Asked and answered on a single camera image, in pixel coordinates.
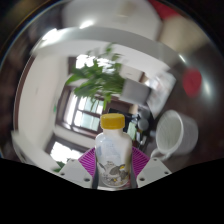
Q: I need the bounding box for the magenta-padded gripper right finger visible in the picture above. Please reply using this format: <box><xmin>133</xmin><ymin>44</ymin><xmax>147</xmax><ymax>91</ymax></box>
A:
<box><xmin>129</xmin><ymin>146</ymin><xmax>173</xmax><ymax>189</ymax></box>

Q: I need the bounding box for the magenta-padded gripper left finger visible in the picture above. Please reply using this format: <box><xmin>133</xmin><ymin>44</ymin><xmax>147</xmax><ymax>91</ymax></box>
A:
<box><xmin>57</xmin><ymin>147</ymin><xmax>101</xmax><ymax>190</ymax></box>

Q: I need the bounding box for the yellow-capped clear drink bottle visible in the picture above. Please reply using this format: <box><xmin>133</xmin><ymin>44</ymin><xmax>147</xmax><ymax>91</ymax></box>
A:
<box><xmin>94</xmin><ymin>113</ymin><xmax>133</xmax><ymax>190</ymax></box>

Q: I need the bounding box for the white mug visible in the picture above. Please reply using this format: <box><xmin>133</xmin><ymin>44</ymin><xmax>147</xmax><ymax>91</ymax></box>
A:
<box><xmin>150</xmin><ymin>109</ymin><xmax>200</xmax><ymax>162</ymax></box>

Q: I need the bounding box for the silver-headed microphone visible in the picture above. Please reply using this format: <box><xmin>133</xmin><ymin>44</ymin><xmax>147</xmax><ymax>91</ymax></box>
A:
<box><xmin>138</xmin><ymin>118</ymin><xmax>150</xmax><ymax>132</ymax></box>

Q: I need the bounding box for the dark wooden glazed double door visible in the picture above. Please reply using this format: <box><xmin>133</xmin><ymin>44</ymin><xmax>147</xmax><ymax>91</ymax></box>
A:
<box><xmin>54</xmin><ymin>84</ymin><xmax>105</xmax><ymax>139</ymax></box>

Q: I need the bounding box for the flat round red coaster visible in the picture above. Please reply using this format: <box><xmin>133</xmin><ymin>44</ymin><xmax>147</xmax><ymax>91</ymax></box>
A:
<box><xmin>182</xmin><ymin>67</ymin><xmax>203</xmax><ymax>99</ymax></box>

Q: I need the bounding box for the red carpeted staircase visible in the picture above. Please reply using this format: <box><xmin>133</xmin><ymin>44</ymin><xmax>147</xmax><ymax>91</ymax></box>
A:
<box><xmin>148</xmin><ymin>0</ymin><xmax>183</xmax><ymax>21</ymax></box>

